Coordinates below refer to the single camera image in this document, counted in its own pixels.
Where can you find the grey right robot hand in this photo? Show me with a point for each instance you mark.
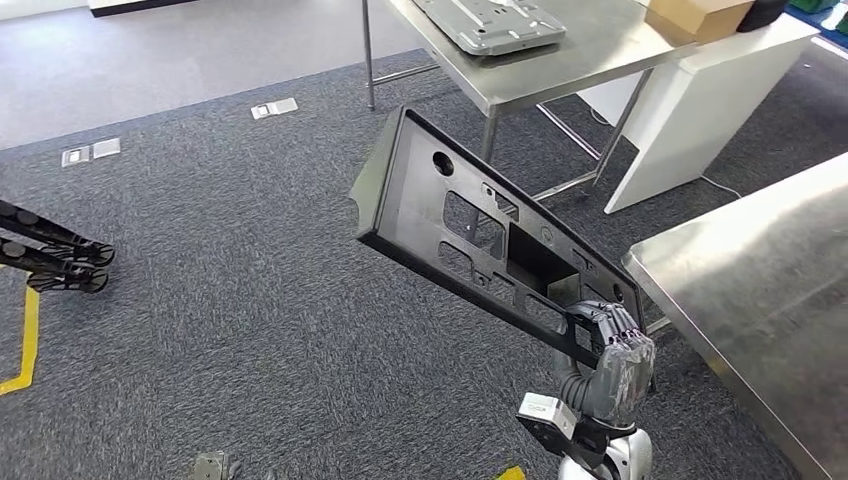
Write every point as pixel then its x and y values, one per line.
pixel 623 384

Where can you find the black plastic plate with cutouts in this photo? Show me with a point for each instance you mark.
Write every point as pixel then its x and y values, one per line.
pixel 404 199

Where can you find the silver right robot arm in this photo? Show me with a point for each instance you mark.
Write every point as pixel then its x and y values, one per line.
pixel 629 457

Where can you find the steel workbench table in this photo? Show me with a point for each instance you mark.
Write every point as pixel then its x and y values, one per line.
pixel 762 298

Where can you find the steel table with grey plate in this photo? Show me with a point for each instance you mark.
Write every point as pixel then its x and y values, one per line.
pixel 563 73

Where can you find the cardboard box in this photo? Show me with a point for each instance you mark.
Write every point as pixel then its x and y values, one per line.
pixel 696 20

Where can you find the grey metal plate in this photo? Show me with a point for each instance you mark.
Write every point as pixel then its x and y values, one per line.
pixel 490 26

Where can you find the black rounded object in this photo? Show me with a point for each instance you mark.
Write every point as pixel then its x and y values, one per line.
pixel 762 13

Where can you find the green crate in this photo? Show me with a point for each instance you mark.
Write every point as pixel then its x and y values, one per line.
pixel 811 5

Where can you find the metal floor outlet plate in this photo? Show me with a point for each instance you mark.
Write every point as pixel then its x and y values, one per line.
pixel 75 158
pixel 106 148
pixel 285 105
pixel 261 112

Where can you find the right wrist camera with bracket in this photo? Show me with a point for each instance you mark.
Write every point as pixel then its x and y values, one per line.
pixel 546 411

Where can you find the blue metal frame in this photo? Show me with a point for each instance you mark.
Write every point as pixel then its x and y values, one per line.
pixel 811 30

